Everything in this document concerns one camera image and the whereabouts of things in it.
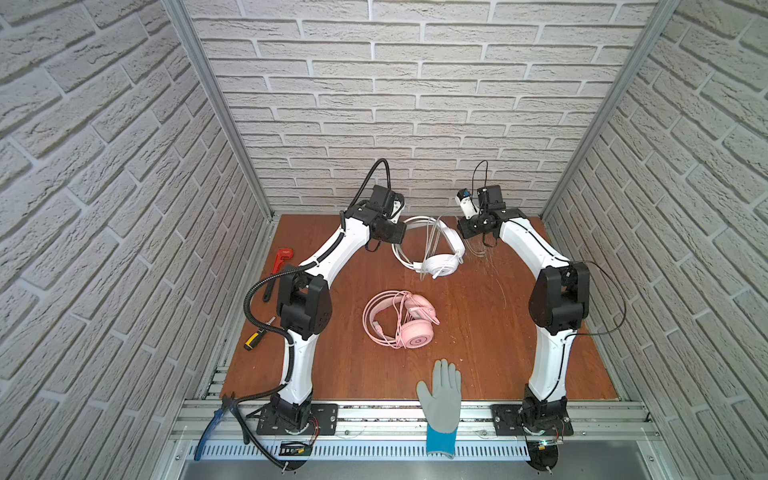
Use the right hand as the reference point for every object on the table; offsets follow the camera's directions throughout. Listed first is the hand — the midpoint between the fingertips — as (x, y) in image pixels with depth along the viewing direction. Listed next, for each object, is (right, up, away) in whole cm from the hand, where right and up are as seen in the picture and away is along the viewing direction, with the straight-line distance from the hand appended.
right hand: (463, 220), depth 97 cm
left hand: (-21, -3, -6) cm, 22 cm away
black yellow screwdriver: (-65, -36, -12) cm, 75 cm away
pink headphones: (-21, -30, -13) cm, 39 cm away
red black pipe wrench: (-64, -11, +9) cm, 66 cm away
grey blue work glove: (-11, -51, -22) cm, 56 cm away
